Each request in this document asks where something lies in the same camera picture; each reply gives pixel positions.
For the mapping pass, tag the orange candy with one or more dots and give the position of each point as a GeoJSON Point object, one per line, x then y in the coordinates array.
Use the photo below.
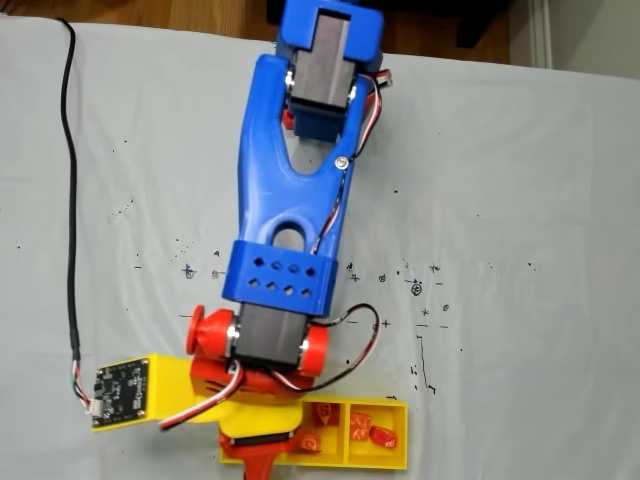
{"type": "Point", "coordinates": [310, 442]}
{"type": "Point", "coordinates": [361, 425]}

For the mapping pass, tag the yellow three-compartment box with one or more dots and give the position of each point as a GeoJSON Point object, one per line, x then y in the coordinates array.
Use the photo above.
{"type": "Point", "coordinates": [375, 457]}

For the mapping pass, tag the red candy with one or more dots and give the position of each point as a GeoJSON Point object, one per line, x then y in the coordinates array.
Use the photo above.
{"type": "Point", "coordinates": [325, 415]}
{"type": "Point", "coordinates": [384, 436]}

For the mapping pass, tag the white tablecloth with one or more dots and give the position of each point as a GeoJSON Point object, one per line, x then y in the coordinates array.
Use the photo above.
{"type": "Point", "coordinates": [500, 200]}

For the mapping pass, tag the camera board on yellow mount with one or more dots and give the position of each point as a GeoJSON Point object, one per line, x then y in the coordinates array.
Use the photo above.
{"type": "Point", "coordinates": [120, 390]}

